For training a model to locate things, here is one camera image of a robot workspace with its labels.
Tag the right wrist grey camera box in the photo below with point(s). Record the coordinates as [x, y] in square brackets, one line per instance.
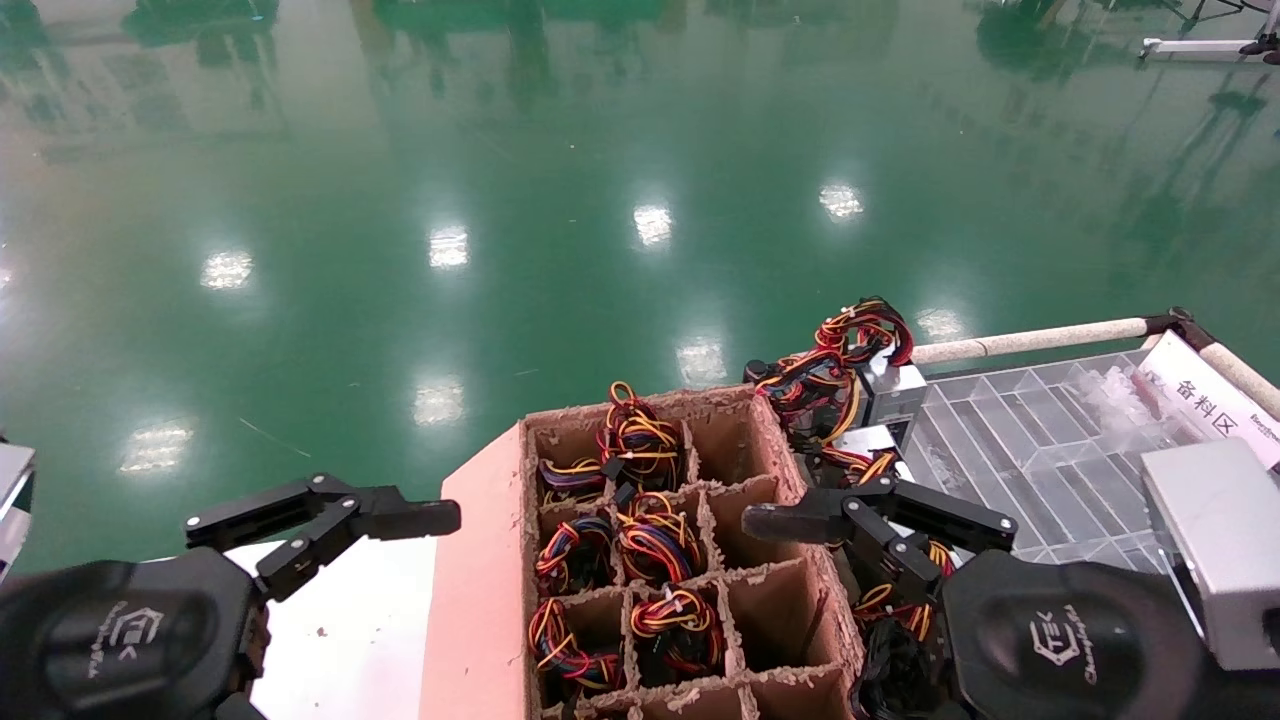
[1220, 540]

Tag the white sign with Chinese text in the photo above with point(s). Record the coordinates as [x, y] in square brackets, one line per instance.
[1205, 400]

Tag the white stand base bar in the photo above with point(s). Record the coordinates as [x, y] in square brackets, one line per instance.
[1195, 48]

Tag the black pipe joint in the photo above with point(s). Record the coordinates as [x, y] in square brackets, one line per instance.
[1180, 325]

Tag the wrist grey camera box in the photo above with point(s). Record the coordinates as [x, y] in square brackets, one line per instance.
[1220, 540]
[12, 490]

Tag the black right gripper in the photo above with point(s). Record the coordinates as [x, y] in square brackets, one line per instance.
[1070, 650]

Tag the white foam-wrapped rail pipe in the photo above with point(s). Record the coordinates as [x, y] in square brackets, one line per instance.
[1250, 375]
[1040, 340]

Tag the brown divided cardboard box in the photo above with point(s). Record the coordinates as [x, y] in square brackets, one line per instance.
[480, 600]

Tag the clear acrylic divided tray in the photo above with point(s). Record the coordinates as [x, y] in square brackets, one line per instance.
[1040, 470]

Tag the left wrist grey camera box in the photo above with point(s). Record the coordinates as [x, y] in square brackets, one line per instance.
[12, 490]

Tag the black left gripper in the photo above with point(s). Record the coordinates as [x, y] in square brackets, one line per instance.
[130, 640]

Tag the clear plastic parts bag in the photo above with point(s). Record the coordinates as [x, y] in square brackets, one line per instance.
[1125, 405]

